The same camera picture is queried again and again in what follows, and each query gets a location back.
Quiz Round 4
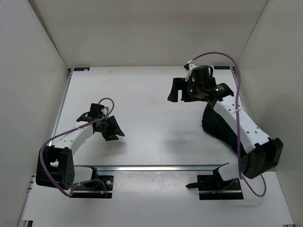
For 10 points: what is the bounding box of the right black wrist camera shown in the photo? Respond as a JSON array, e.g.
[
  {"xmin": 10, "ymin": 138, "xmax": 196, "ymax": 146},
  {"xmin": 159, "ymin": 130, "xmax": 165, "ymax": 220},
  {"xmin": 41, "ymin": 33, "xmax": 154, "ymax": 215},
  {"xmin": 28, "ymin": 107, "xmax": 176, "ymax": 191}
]
[{"xmin": 191, "ymin": 65, "xmax": 214, "ymax": 82}]

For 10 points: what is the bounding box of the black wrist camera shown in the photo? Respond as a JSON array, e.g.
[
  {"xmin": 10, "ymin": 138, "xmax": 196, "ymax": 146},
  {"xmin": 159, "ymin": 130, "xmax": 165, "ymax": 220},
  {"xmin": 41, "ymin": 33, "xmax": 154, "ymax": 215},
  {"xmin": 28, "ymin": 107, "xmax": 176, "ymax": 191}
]
[
  {"xmin": 191, "ymin": 65, "xmax": 214, "ymax": 82},
  {"xmin": 88, "ymin": 103, "xmax": 107, "ymax": 119}
]

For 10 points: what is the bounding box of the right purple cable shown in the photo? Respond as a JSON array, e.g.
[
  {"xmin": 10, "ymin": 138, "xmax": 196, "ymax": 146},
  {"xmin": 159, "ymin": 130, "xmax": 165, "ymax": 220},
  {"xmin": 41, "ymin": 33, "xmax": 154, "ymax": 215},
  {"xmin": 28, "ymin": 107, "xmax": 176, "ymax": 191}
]
[{"xmin": 187, "ymin": 52, "xmax": 267, "ymax": 197}]

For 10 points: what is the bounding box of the left blue label sticker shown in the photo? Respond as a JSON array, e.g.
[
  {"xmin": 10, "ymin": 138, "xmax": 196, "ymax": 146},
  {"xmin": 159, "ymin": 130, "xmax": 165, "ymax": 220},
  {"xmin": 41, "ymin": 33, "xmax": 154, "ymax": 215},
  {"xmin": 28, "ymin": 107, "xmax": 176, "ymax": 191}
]
[{"xmin": 73, "ymin": 67, "xmax": 90, "ymax": 71}]

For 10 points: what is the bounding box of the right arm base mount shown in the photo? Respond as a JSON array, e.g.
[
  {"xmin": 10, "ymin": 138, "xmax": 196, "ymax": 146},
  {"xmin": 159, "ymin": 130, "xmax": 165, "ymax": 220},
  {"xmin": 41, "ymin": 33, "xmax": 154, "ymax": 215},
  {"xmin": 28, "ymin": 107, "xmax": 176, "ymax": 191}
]
[{"xmin": 186, "ymin": 175, "xmax": 244, "ymax": 201}]

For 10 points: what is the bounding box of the purple cable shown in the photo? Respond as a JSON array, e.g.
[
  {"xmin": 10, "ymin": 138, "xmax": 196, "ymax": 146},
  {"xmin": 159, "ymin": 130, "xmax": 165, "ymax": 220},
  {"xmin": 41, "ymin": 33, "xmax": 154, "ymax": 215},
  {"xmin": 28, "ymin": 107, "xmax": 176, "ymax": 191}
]
[
  {"xmin": 39, "ymin": 98, "xmax": 116, "ymax": 198},
  {"xmin": 187, "ymin": 52, "xmax": 267, "ymax": 197}
]

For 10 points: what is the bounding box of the right blue label sticker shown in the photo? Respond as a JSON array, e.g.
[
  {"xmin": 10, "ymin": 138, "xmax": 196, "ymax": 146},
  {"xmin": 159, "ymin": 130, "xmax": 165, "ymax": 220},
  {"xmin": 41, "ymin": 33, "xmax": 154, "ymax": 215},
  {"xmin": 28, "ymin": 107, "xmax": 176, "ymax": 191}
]
[{"xmin": 214, "ymin": 66, "xmax": 230, "ymax": 70}]

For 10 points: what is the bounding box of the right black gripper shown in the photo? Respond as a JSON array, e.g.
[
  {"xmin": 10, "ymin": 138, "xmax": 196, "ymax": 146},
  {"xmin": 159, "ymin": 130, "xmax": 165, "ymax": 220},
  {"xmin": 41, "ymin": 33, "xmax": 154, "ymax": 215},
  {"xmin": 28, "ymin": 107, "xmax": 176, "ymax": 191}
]
[{"xmin": 169, "ymin": 79, "xmax": 203, "ymax": 103}]

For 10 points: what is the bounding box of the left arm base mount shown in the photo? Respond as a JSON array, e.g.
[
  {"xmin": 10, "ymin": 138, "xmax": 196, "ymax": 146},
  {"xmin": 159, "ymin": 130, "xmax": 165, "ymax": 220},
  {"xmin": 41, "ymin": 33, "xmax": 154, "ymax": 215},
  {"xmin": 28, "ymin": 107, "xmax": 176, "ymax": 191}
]
[{"xmin": 71, "ymin": 167, "xmax": 114, "ymax": 199}]

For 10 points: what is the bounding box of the blue label sticker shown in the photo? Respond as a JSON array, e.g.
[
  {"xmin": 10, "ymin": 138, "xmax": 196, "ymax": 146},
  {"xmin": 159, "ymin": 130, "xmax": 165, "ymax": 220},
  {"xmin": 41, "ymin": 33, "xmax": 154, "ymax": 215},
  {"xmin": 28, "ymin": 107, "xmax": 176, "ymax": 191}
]
[
  {"xmin": 214, "ymin": 66, "xmax": 230, "ymax": 70},
  {"xmin": 73, "ymin": 67, "xmax": 90, "ymax": 71}
]

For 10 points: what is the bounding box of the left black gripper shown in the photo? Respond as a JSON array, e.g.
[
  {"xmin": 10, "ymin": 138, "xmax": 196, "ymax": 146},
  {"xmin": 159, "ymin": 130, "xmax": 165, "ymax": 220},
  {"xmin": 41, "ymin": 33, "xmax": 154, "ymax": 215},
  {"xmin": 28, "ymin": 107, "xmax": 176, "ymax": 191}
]
[{"xmin": 97, "ymin": 114, "xmax": 125, "ymax": 140}]

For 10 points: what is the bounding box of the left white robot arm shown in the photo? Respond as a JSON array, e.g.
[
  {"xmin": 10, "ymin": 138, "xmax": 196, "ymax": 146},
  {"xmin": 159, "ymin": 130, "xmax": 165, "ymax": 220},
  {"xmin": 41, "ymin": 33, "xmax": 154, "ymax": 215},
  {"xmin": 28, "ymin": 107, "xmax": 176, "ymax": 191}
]
[{"xmin": 36, "ymin": 114, "xmax": 125, "ymax": 192}]

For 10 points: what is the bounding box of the black pleated skirt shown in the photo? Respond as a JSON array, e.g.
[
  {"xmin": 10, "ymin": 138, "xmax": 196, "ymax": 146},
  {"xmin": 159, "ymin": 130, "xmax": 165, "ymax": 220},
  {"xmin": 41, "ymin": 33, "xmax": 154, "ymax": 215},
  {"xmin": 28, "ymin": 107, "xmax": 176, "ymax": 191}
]
[{"xmin": 202, "ymin": 103, "xmax": 237, "ymax": 155}]

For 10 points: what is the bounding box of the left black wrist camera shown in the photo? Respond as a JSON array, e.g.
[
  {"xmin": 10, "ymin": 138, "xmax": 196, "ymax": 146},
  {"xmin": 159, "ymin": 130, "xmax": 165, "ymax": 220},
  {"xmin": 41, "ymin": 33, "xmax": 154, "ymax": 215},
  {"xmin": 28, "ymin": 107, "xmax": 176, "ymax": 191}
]
[{"xmin": 88, "ymin": 103, "xmax": 107, "ymax": 119}]

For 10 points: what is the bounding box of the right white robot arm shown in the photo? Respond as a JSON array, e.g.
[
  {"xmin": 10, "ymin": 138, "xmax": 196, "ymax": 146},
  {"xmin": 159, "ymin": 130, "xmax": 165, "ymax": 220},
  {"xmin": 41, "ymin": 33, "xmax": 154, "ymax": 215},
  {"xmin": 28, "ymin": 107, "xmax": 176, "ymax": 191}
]
[{"xmin": 168, "ymin": 78, "xmax": 283, "ymax": 191}]

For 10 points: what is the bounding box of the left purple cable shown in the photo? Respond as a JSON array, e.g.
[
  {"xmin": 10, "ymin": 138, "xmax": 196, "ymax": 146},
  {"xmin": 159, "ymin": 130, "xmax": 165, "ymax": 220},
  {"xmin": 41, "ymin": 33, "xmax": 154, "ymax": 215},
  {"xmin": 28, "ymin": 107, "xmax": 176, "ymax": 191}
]
[{"xmin": 39, "ymin": 98, "xmax": 116, "ymax": 198}]

